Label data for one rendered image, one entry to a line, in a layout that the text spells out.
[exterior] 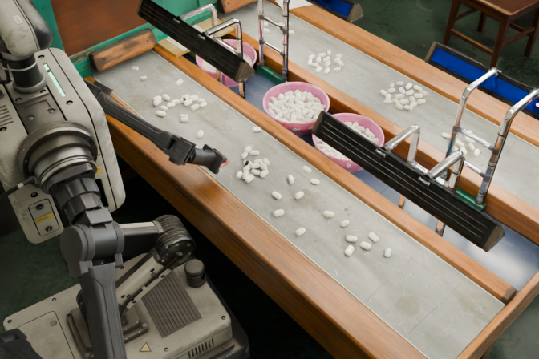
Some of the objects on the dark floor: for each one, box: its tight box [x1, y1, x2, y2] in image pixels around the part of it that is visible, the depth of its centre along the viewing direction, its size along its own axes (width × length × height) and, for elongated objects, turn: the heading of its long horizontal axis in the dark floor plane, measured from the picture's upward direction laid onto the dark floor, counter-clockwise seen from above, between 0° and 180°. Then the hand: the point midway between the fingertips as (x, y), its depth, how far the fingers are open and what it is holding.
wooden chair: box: [443, 0, 539, 67], centre depth 367 cm, size 44×43×91 cm
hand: (226, 162), depth 212 cm, fingers closed
